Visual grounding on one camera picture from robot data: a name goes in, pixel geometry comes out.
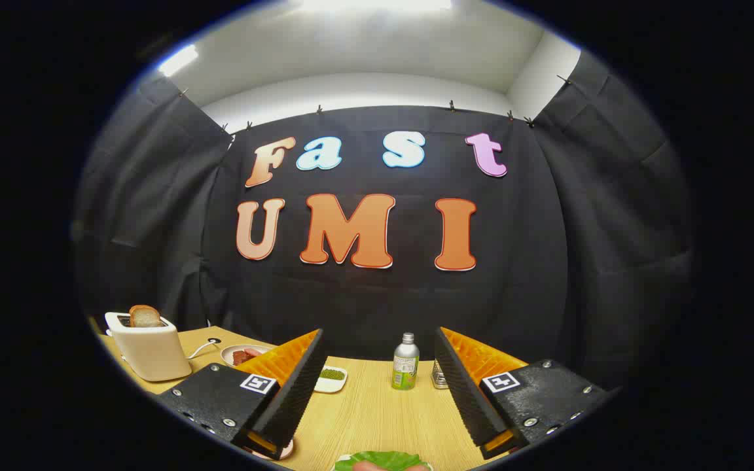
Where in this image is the round white plate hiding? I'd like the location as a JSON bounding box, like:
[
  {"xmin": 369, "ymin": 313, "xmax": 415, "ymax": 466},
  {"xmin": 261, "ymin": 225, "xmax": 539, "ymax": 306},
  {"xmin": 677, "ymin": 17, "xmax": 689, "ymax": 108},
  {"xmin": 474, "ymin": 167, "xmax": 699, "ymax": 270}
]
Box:
[{"xmin": 221, "ymin": 345, "xmax": 276, "ymax": 368}]

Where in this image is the green lettuce leaf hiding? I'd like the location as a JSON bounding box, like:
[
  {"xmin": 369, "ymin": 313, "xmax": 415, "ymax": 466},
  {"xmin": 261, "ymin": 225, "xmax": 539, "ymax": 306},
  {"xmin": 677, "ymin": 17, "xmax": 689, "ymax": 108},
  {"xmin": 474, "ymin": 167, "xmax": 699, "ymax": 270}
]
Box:
[{"xmin": 334, "ymin": 451, "xmax": 431, "ymax": 471}]

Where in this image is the black backdrop cloth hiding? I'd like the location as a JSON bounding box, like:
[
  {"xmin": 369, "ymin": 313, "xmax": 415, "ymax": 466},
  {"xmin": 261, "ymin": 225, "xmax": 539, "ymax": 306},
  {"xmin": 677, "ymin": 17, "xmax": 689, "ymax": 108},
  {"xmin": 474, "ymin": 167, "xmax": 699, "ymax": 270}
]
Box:
[{"xmin": 73, "ymin": 49, "xmax": 695, "ymax": 393}]

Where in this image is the white divided dish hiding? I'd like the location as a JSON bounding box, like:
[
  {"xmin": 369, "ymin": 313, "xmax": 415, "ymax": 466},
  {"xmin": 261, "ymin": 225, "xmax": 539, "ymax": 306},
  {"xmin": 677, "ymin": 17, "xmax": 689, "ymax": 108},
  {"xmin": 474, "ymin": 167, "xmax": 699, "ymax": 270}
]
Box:
[{"xmin": 314, "ymin": 366, "xmax": 348, "ymax": 394}]

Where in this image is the white ceiling light strip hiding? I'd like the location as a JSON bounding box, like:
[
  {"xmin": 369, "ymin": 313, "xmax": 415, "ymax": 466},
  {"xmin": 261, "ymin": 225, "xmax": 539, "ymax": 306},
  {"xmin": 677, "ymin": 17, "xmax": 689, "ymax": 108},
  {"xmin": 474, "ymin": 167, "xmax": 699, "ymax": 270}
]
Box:
[
  {"xmin": 156, "ymin": 44, "xmax": 200, "ymax": 78},
  {"xmin": 298, "ymin": 0, "xmax": 453, "ymax": 12}
]

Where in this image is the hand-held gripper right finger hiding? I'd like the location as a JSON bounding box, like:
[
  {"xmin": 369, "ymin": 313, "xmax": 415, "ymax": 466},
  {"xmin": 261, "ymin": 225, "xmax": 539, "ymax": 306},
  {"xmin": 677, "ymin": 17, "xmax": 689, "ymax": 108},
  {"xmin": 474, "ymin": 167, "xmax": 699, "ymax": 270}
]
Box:
[{"xmin": 434, "ymin": 326, "xmax": 613, "ymax": 460}]

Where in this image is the pink plate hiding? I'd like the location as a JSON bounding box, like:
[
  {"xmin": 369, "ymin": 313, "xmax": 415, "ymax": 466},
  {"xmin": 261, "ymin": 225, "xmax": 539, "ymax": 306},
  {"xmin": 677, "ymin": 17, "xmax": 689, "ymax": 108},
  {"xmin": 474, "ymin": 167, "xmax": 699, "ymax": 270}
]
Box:
[{"xmin": 246, "ymin": 438, "xmax": 295, "ymax": 461}]

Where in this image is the white toaster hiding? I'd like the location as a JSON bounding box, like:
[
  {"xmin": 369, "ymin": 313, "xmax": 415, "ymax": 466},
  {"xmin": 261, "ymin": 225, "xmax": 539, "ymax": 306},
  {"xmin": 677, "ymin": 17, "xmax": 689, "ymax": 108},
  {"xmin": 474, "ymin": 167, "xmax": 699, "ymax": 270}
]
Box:
[{"xmin": 105, "ymin": 311, "xmax": 193, "ymax": 383}]

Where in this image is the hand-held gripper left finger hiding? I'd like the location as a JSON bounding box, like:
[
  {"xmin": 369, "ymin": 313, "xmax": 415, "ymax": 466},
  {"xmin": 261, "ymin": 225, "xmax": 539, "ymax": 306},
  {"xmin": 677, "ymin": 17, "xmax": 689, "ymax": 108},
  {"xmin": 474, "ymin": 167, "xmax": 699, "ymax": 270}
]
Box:
[{"xmin": 156, "ymin": 328, "xmax": 329, "ymax": 461}]

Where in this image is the toasted bread slice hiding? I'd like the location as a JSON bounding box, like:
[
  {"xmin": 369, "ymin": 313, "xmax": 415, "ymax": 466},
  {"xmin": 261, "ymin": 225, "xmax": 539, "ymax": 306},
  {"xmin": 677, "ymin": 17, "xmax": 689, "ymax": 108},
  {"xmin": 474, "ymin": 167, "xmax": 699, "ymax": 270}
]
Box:
[{"xmin": 130, "ymin": 305, "xmax": 164, "ymax": 328}]

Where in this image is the silver and green bottle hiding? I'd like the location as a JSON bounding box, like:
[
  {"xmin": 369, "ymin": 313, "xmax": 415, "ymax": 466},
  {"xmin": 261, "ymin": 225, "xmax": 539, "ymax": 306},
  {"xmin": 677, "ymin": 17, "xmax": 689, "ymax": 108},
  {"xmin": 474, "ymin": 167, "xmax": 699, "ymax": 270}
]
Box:
[{"xmin": 391, "ymin": 332, "xmax": 420, "ymax": 391}]

